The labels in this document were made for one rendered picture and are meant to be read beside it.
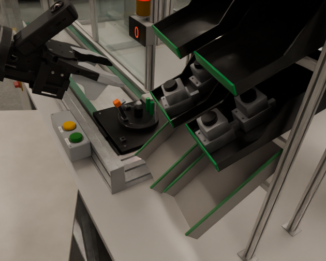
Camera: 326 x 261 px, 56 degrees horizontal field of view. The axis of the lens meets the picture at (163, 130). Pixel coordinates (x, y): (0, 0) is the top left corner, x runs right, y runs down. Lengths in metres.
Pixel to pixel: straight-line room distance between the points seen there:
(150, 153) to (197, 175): 0.17
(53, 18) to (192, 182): 0.47
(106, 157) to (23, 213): 0.28
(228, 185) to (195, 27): 0.34
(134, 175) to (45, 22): 0.56
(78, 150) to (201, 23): 0.56
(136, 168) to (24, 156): 0.41
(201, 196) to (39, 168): 0.57
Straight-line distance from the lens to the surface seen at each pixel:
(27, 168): 1.09
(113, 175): 0.90
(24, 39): 0.55
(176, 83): 0.65
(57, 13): 0.53
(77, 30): 1.91
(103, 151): 0.95
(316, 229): 1.01
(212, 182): 0.73
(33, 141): 1.19
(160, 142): 0.84
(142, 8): 1.09
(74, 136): 0.99
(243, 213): 0.95
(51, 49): 0.56
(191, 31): 0.64
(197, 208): 0.73
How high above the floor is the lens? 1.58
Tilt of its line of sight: 37 degrees down
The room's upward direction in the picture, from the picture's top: 4 degrees clockwise
